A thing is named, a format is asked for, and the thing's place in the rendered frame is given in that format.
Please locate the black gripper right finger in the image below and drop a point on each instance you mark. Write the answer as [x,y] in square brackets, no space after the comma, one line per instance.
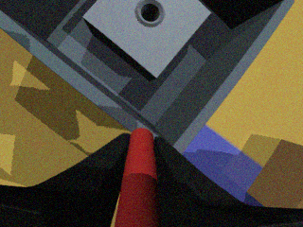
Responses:
[189,199]

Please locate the red peg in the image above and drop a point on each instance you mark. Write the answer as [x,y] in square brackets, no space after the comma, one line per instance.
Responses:
[139,202]

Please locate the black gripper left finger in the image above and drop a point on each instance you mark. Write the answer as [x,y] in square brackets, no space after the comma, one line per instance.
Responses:
[84,195]

